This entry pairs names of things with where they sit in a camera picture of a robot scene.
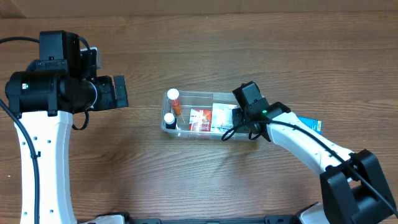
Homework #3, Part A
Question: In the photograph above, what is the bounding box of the white blue box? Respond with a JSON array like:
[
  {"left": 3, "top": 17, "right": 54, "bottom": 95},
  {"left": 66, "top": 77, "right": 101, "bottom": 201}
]
[{"left": 211, "top": 103, "right": 238, "bottom": 133}]

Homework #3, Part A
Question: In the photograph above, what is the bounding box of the red white box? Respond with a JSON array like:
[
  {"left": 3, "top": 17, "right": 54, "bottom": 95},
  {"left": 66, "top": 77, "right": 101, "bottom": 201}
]
[{"left": 188, "top": 109, "right": 212, "bottom": 132}]

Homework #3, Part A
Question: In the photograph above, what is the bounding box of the orange bottle white cap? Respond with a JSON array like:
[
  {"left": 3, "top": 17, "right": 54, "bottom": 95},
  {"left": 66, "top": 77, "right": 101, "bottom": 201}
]
[{"left": 167, "top": 88, "right": 182, "bottom": 116}]

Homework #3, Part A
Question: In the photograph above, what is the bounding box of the black bottle white cap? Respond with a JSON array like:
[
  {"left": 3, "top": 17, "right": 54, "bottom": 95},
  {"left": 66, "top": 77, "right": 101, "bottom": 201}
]
[{"left": 164, "top": 113, "right": 177, "bottom": 129}]

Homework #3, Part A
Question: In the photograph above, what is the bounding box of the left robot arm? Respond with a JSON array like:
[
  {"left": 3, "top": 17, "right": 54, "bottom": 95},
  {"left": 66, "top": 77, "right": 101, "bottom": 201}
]
[{"left": 1, "top": 30, "right": 128, "bottom": 223}]

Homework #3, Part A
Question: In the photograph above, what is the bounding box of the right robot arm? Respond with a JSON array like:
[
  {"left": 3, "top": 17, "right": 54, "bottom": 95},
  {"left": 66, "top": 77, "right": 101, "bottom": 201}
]
[{"left": 222, "top": 82, "right": 397, "bottom": 224}]

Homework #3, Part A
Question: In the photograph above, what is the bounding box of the clear plastic container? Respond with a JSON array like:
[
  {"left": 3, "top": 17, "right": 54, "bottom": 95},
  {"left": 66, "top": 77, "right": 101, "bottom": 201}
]
[{"left": 160, "top": 90, "right": 239, "bottom": 140}]

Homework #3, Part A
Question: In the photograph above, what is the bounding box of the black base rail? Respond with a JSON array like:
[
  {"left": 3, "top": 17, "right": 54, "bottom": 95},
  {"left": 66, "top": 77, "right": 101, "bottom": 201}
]
[{"left": 85, "top": 212, "right": 301, "bottom": 224}]

